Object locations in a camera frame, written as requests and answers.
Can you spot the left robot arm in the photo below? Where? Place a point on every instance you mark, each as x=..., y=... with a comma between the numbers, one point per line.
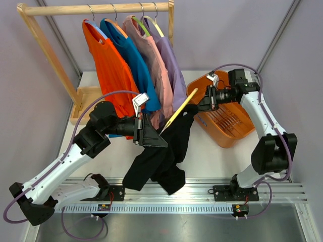
x=40, y=197

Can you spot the purple t shirt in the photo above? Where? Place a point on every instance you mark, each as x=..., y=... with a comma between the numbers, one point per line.
x=176, y=78

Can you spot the aluminium frame rail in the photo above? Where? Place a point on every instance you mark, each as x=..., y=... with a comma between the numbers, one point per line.
x=281, y=214

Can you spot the black t shirt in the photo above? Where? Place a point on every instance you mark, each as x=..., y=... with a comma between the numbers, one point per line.
x=160, y=164

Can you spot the orange plastic basket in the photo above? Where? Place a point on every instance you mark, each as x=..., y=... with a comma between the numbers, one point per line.
x=227, y=125

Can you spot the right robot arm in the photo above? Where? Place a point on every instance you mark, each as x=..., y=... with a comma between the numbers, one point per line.
x=273, y=155

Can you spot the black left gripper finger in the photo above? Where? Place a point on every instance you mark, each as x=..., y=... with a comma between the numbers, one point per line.
x=148, y=129
x=153, y=139

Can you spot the yellow hanger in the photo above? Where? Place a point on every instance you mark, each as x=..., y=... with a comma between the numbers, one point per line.
x=177, y=112

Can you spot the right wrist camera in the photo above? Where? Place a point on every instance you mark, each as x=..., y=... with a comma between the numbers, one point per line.
x=212, y=76

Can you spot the orange t shirt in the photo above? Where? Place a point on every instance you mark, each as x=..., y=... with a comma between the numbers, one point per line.
x=112, y=71

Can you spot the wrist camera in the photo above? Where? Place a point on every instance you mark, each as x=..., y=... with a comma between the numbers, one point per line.
x=212, y=76
x=138, y=101

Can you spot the orange tan hanger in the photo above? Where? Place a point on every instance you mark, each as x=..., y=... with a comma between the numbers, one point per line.
x=115, y=22

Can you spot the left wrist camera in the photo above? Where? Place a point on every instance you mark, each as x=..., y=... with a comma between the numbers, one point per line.
x=138, y=101

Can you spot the wooden clothes rack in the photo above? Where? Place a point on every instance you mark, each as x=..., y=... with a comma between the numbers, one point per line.
x=83, y=95

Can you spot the green hanger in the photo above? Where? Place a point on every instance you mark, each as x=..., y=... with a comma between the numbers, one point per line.
x=140, y=22

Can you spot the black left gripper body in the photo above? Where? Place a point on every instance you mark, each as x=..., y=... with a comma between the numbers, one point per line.
x=138, y=126

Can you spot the cream hanger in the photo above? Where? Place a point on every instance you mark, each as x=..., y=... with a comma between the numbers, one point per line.
x=154, y=21

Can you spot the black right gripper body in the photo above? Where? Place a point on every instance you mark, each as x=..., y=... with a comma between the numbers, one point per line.
x=212, y=91

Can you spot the light blue hanger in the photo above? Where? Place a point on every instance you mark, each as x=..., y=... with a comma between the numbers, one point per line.
x=93, y=24

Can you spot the blue t shirt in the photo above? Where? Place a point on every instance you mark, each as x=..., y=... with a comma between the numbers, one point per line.
x=137, y=65

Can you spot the pink t shirt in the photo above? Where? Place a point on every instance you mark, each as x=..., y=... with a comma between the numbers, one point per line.
x=157, y=69

